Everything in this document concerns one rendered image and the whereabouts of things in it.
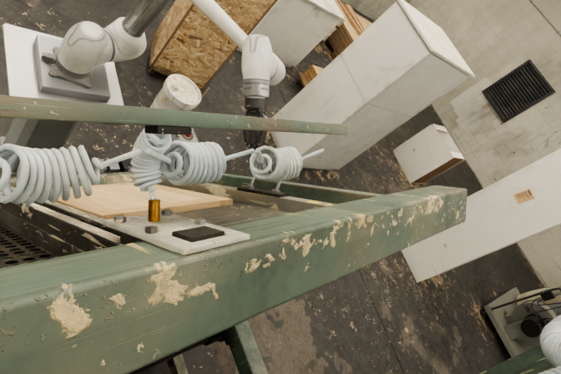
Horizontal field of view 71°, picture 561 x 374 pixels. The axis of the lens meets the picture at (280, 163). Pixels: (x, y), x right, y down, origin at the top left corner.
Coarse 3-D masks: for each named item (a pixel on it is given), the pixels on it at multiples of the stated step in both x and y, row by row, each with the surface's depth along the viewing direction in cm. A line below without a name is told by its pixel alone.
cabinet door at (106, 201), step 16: (96, 192) 137; (112, 192) 138; (128, 192) 140; (144, 192) 141; (160, 192) 142; (176, 192) 143; (192, 192) 143; (80, 208) 108; (96, 208) 108; (112, 208) 110; (128, 208) 109; (144, 208) 110; (160, 208) 111; (176, 208) 115; (192, 208) 120
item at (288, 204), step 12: (168, 180) 165; (204, 192) 149; (216, 192) 145; (228, 192) 140; (240, 192) 136; (252, 204) 133; (264, 204) 129; (276, 204) 125; (288, 204) 122; (300, 204) 119; (312, 204) 116; (324, 204) 115
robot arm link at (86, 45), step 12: (84, 24) 170; (96, 24) 173; (72, 36) 169; (84, 36) 168; (96, 36) 170; (108, 36) 180; (60, 48) 175; (72, 48) 170; (84, 48) 170; (96, 48) 172; (108, 48) 179; (60, 60) 177; (72, 60) 174; (84, 60) 175; (96, 60) 179; (108, 60) 185; (72, 72) 180; (84, 72) 182
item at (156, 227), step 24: (144, 144) 51; (168, 144) 52; (144, 168) 53; (0, 192) 96; (0, 216) 94; (24, 216) 83; (48, 216) 74; (72, 216) 76; (96, 216) 73; (120, 216) 54; (144, 216) 58; (168, 216) 59; (48, 240) 74; (72, 240) 67; (96, 240) 61; (120, 240) 57; (168, 240) 45; (216, 240) 46; (240, 240) 49
